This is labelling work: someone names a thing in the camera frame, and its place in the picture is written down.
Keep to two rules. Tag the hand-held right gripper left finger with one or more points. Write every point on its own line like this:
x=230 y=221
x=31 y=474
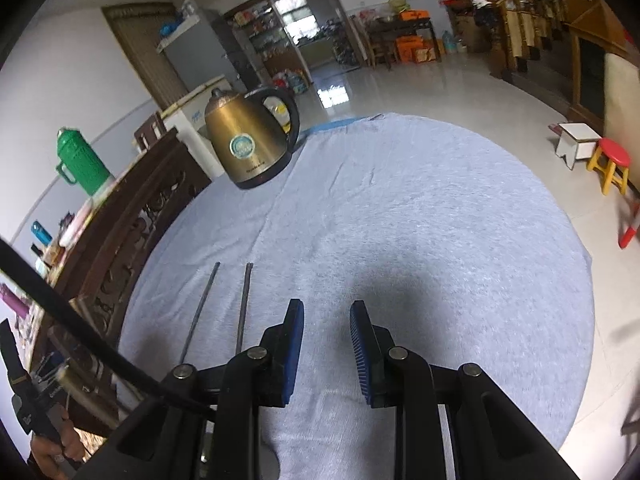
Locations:
x=295 y=340

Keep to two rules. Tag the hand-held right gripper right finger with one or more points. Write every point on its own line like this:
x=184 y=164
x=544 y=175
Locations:
x=360 y=345

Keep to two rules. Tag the person's left hand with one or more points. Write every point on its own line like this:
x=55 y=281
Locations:
x=50 y=455

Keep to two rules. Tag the pink bottle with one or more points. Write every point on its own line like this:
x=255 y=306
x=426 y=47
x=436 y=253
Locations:
x=12 y=301

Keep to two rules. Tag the grey round tablecloth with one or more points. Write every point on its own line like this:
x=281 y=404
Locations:
x=425 y=210

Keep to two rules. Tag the blue water bottle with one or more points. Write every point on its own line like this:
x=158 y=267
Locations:
x=41 y=232

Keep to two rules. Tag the carved wooden bench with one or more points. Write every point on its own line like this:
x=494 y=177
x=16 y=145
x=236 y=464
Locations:
x=130 y=220

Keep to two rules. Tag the brass electric kettle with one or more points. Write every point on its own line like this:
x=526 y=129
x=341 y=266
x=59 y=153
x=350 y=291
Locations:
x=245 y=130

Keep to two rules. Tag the green thermos jug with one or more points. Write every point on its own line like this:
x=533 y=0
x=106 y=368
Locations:
x=82 y=160

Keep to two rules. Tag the white chest freezer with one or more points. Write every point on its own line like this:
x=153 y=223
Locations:
x=190 y=110

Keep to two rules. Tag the red plastic stool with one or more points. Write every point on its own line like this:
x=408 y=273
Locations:
x=631 y=227

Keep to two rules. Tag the grey refrigerator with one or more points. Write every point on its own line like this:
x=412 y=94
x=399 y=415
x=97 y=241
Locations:
x=200 y=55

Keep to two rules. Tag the orange cardboard box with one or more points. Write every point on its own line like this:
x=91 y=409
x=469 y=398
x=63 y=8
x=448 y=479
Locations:
x=417 y=50
x=414 y=15

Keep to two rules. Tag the small white stool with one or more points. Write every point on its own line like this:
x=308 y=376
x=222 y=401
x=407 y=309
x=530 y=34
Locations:
x=577 y=132

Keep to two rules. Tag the clear water jug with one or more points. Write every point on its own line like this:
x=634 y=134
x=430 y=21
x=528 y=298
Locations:
x=451 y=42

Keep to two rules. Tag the red and yellow round stool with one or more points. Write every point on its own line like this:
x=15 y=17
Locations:
x=612 y=152

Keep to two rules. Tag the dark wooden side table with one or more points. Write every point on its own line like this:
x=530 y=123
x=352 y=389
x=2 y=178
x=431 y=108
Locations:
x=385 y=27

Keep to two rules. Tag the brown wooden door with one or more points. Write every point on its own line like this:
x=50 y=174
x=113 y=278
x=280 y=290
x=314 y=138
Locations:
x=145 y=50

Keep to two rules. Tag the wooden staircase railing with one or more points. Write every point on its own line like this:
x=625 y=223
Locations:
x=525 y=20

